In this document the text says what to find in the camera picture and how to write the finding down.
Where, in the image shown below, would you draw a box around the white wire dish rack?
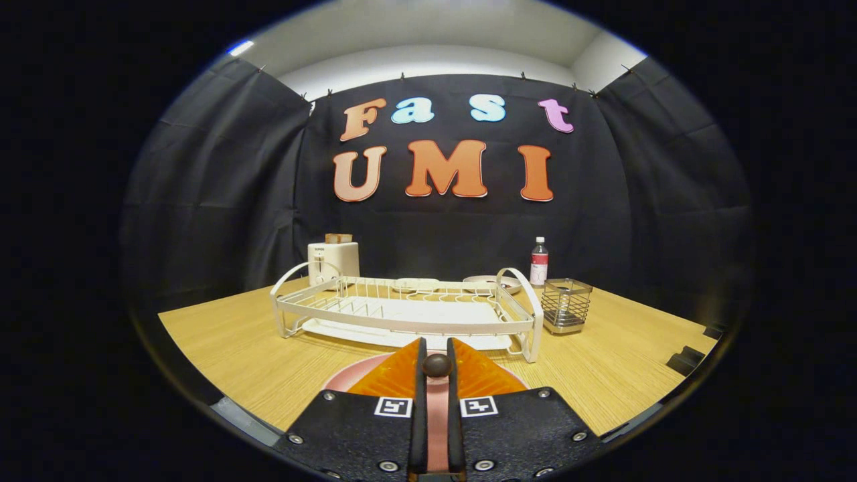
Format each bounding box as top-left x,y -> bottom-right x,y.
270,261 -> 544,364

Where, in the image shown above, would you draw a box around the clear bottle with red label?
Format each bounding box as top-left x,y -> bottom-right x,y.
529,236 -> 550,288

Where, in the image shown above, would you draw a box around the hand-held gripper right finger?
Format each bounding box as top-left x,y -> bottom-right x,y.
446,337 -> 605,482

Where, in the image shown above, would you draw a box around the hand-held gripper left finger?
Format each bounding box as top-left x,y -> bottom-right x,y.
287,337 -> 430,482

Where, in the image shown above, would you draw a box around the white toaster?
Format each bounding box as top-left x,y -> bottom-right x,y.
307,241 -> 361,287

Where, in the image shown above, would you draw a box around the black backdrop cloth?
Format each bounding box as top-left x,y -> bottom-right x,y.
121,57 -> 754,335

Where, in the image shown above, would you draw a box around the pink plate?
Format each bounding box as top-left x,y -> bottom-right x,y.
321,351 -> 531,473

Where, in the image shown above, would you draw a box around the white plate with red food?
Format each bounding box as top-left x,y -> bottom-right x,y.
462,274 -> 523,295

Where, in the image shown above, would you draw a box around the metal wire basket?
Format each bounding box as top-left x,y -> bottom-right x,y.
541,278 -> 594,335

